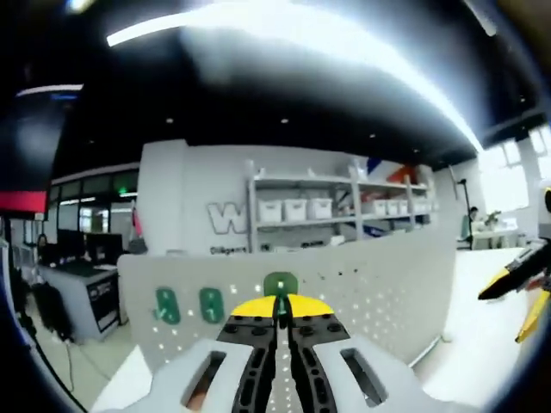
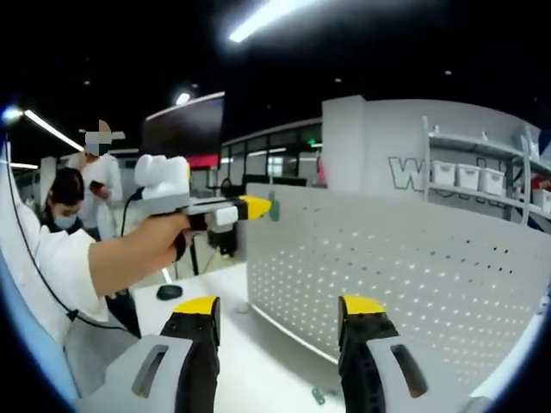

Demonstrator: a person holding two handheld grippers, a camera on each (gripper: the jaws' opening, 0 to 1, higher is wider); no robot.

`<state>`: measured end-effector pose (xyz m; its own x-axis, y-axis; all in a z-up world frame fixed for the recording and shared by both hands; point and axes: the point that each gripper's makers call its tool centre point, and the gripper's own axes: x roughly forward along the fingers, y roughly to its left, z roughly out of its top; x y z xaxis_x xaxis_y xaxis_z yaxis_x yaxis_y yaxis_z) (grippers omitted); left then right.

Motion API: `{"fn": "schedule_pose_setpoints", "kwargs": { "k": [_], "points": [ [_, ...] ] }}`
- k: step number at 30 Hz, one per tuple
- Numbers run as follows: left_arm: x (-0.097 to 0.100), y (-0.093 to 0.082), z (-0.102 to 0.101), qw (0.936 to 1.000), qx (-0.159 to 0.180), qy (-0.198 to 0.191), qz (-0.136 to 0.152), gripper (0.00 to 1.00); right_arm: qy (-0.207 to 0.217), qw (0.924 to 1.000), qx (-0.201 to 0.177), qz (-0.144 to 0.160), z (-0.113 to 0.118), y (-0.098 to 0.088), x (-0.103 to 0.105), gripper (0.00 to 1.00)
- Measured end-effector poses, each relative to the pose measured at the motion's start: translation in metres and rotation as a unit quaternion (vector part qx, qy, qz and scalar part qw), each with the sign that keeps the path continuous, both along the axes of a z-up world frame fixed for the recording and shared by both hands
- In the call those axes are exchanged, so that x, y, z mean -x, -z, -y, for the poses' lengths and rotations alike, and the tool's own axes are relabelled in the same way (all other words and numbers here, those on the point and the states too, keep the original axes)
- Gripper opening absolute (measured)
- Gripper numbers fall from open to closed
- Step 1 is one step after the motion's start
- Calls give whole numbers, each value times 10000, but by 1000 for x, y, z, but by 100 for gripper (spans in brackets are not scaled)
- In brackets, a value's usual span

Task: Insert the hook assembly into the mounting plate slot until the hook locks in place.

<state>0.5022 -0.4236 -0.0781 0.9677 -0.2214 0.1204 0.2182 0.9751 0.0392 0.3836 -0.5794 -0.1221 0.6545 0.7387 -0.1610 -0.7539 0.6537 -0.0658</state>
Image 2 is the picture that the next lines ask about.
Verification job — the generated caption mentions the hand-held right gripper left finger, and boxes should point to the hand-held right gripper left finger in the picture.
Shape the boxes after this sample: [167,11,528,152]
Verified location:
[76,295,222,413]

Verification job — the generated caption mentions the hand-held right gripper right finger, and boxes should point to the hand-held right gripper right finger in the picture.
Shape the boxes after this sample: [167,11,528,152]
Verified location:
[337,294,492,413]

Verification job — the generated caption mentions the green hook assembly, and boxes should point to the green hook assembly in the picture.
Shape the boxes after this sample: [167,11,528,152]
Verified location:
[312,386,339,406]
[267,191,283,224]

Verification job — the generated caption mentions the grey perforated mounting plate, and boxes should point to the grey perforated mounting plate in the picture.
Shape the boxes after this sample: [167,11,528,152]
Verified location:
[244,182,550,399]

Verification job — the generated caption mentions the person's left hand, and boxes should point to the person's left hand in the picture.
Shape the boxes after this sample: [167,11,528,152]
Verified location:
[147,212,194,271]

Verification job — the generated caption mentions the black cabinet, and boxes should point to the black cabinet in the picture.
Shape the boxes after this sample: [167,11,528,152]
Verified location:
[207,230,238,259]

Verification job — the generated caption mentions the black computer mouse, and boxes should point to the black computer mouse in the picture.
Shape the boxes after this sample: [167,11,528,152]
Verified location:
[155,284,183,302]

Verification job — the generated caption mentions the operator in white shirt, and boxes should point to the operator in white shirt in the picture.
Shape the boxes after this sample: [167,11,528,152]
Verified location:
[4,128,130,333]

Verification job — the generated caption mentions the white storage bin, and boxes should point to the white storage bin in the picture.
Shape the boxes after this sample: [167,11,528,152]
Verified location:
[480,168,505,196]
[431,160,456,187]
[456,164,480,190]

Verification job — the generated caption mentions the grey shelf rack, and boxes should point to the grey shelf rack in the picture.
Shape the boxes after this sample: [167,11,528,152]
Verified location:
[421,114,551,237]

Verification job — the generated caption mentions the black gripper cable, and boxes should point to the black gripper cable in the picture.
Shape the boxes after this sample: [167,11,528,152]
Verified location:
[121,188,144,237]

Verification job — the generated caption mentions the large dark wall screen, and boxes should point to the large dark wall screen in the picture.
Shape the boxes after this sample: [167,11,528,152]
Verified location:
[144,91,227,170]

